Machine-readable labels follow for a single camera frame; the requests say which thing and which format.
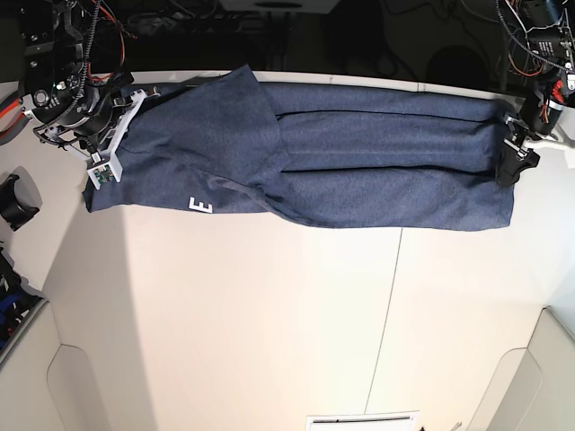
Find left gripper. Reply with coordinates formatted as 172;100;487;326
495;90;564;187

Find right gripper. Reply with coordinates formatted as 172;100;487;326
75;74;134;140

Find blue t-shirt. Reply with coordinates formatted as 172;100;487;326
84;67;514;232

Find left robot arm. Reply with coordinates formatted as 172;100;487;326
494;1;574;188

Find black cylindrical holder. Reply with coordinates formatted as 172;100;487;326
0;173;40;232

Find bin of blue parts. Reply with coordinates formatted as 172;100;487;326
1;242;45;352

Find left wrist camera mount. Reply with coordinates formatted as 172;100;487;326
504;113;574;159

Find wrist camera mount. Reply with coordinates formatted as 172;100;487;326
35;85;161;189
504;113;574;159

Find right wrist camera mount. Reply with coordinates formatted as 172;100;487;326
35;85;161;189

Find orange handled pliers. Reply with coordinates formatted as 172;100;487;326
0;92;28;140

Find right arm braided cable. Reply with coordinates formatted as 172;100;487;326
66;0;102;118

